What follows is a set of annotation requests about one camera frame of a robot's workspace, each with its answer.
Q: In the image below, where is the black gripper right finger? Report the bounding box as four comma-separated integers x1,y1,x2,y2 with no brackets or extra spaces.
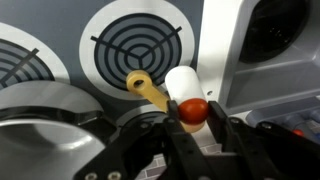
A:
207,100,320,180

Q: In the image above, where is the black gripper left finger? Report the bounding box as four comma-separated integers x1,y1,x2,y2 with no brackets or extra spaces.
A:
73,99,218,180

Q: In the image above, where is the white object with red cap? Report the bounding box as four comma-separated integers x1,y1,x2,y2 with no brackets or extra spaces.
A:
164,65,210,126

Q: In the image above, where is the grey toy pot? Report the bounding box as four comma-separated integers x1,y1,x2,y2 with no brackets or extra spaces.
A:
0,79,112,180

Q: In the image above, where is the wooden toy spoon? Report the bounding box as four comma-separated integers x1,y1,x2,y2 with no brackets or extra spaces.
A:
125,69,206,134

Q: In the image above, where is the grey toy sink basin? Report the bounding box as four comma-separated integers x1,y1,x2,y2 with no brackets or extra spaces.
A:
220,0,320,116

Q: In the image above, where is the black bowl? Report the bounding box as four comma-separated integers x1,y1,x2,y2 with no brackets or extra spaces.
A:
239,0,310,64

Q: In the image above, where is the toy kitchen playset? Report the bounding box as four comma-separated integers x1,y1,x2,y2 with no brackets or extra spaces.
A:
0,0,320,180

